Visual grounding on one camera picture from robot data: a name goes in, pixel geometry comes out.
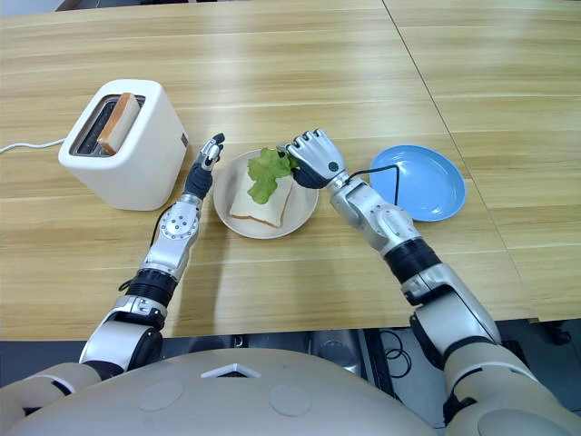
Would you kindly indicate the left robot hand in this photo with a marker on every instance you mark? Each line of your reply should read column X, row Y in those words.
column 202, row 173

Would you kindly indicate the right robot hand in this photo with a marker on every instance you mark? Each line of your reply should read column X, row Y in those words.
column 320, row 159

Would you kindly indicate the green lettuce leaf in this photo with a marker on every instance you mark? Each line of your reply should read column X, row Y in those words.
column 268, row 175

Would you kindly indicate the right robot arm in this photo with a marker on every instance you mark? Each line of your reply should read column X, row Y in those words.
column 436, row 295

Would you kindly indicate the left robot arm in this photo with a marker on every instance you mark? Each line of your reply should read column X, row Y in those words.
column 150, row 277

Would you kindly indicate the cream plate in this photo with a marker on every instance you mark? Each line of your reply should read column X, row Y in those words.
column 299, row 209

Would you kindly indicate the cream toaster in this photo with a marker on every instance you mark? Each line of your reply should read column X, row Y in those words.
column 145, row 150

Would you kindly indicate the bread slice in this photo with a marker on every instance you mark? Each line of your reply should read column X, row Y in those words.
column 268, row 204
column 119, row 121

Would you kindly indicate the blue plate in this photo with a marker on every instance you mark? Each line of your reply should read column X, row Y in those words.
column 422, row 181

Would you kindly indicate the robot body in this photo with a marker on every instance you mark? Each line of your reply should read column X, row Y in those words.
column 218, row 395

